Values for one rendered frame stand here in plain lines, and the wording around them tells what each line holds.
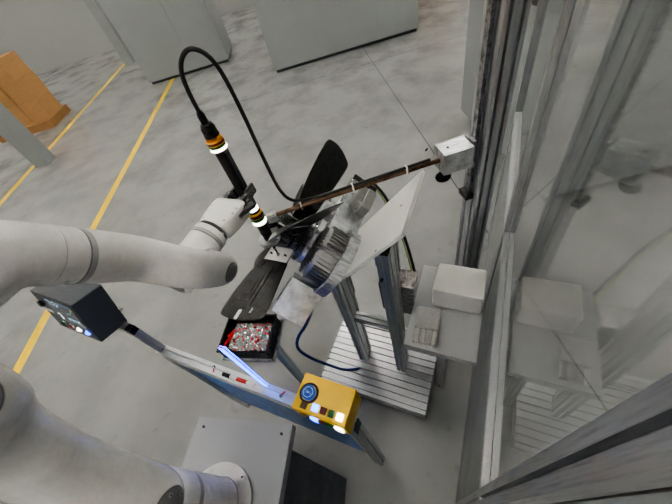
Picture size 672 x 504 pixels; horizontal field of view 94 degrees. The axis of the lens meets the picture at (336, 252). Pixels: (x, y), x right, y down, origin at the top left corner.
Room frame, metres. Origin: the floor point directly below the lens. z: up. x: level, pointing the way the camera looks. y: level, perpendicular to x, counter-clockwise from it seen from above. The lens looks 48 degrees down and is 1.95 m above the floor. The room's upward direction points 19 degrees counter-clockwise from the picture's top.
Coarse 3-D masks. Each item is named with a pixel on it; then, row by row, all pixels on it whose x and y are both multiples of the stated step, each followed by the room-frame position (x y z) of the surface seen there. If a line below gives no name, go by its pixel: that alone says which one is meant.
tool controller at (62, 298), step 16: (48, 288) 0.91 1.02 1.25; (64, 288) 0.89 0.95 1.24; (80, 288) 0.86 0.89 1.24; (96, 288) 0.85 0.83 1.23; (48, 304) 0.87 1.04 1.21; (64, 304) 0.80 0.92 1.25; (80, 304) 0.79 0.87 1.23; (96, 304) 0.81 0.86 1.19; (112, 304) 0.83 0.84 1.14; (64, 320) 0.85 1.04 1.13; (80, 320) 0.77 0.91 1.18; (96, 320) 0.78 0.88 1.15; (112, 320) 0.80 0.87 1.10; (96, 336) 0.75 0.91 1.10
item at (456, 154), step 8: (440, 144) 0.79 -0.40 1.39; (448, 144) 0.77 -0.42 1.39; (456, 144) 0.76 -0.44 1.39; (464, 144) 0.75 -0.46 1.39; (472, 144) 0.74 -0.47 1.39; (440, 152) 0.75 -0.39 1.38; (448, 152) 0.74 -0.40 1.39; (456, 152) 0.73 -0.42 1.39; (464, 152) 0.72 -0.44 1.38; (472, 152) 0.72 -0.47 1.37; (440, 160) 0.75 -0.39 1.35; (448, 160) 0.73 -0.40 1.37; (456, 160) 0.72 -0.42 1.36; (464, 160) 0.72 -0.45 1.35; (472, 160) 0.72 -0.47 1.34; (440, 168) 0.75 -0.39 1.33; (448, 168) 0.73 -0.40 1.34; (456, 168) 0.72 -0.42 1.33; (464, 168) 0.72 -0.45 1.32
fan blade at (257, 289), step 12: (264, 264) 0.74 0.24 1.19; (276, 264) 0.72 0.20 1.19; (252, 276) 0.71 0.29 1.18; (264, 276) 0.68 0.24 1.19; (276, 276) 0.67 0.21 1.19; (240, 288) 0.68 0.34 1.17; (252, 288) 0.65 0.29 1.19; (264, 288) 0.63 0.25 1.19; (276, 288) 0.61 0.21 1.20; (228, 300) 0.66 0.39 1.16; (240, 300) 0.63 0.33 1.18; (252, 300) 0.60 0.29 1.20; (264, 300) 0.58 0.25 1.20; (228, 312) 0.61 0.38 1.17; (240, 312) 0.58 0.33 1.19; (252, 312) 0.55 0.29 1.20; (264, 312) 0.53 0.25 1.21
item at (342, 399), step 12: (312, 384) 0.35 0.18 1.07; (324, 384) 0.34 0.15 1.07; (336, 384) 0.32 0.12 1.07; (300, 396) 0.32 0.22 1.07; (324, 396) 0.30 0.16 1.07; (336, 396) 0.29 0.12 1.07; (348, 396) 0.28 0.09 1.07; (300, 408) 0.29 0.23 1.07; (336, 408) 0.27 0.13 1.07; (348, 408) 0.26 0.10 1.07; (324, 420) 0.25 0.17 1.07; (336, 420) 0.24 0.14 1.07; (348, 420) 0.23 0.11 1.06; (348, 432) 0.22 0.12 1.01
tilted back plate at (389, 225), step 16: (416, 176) 0.73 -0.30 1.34; (400, 192) 0.75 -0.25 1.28; (416, 192) 0.65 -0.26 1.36; (384, 208) 0.78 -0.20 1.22; (400, 208) 0.65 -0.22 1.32; (368, 224) 0.81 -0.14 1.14; (384, 224) 0.67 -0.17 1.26; (400, 224) 0.56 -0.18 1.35; (368, 240) 0.68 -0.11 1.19; (384, 240) 0.57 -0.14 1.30; (368, 256) 0.59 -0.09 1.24; (352, 272) 0.62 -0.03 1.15
